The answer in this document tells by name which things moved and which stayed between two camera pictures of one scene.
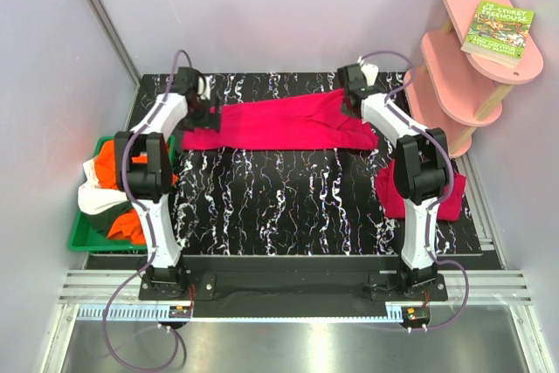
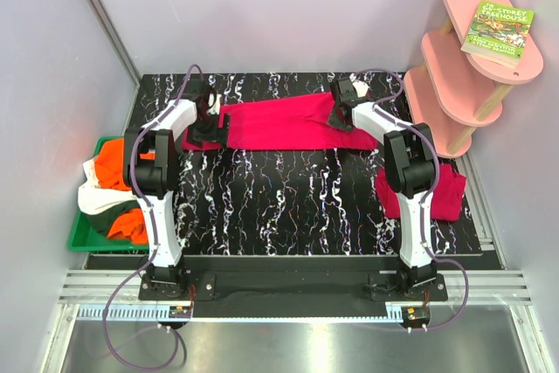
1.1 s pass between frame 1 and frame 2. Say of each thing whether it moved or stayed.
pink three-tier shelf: stayed
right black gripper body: moved
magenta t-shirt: stayed
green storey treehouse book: stayed
